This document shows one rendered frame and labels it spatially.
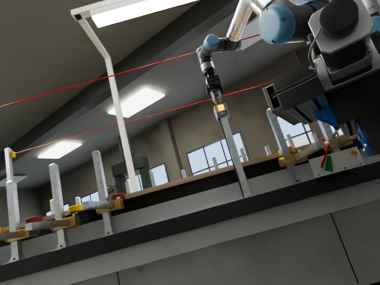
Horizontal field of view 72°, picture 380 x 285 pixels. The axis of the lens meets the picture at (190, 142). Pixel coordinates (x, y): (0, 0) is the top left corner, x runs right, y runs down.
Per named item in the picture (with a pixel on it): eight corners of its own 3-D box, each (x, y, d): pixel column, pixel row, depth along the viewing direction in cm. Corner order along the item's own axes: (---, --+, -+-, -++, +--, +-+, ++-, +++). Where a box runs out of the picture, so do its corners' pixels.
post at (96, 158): (113, 237, 132) (97, 149, 144) (106, 239, 132) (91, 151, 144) (115, 237, 136) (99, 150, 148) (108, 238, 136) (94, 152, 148)
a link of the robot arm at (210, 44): (223, 32, 142) (216, 45, 152) (204, 33, 138) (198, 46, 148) (227, 44, 140) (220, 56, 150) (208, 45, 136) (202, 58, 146)
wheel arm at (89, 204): (90, 209, 107) (89, 199, 108) (82, 211, 107) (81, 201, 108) (124, 208, 149) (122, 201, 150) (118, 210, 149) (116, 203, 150)
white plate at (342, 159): (365, 164, 131) (357, 146, 133) (315, 178, 131) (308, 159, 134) (365, 164, 131) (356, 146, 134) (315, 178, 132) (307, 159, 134)
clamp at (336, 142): (353, 143, 134) (349, 134, 135) (328, 150, 134) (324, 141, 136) (348, 145, 140) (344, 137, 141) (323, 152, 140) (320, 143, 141)
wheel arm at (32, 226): (33, 231, 106) (31, 221, 108) (25, 233, 106) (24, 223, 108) (82, 224, 149) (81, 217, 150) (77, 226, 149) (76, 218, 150)
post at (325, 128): (354, 181, 130) (317, 96, 142) (347, 183, 130) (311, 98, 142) (350, 182, 134) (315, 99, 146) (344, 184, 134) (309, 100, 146)
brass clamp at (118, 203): (120, 207, 134) (119, 198, 136) (95, 214, 134) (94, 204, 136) (124, 207, 140) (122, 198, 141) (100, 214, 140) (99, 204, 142)
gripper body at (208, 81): (208, 87, 143) (202, 68, 146) (208, 94, 151) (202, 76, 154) (221, 83, 143) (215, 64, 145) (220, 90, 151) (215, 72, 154)
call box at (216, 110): (229, 115, 142) (225, 102, 144) (217, 118, 142) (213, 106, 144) (229, 119, 148) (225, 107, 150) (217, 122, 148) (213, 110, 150)
